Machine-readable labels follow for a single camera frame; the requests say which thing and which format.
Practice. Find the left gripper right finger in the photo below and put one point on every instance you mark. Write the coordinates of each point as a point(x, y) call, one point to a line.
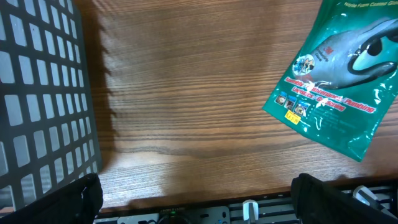
point(317, 202)

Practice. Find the grey black shopping basket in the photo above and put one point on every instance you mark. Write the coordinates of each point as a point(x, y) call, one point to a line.
point(48, 131)

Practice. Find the green 3M gloves package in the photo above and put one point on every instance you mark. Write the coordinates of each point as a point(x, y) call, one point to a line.
point(343, 80)

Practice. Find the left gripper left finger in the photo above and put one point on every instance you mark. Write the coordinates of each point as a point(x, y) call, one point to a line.
point(77, 202)

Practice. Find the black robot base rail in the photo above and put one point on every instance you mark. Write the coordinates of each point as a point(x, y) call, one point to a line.
point(264, 209)

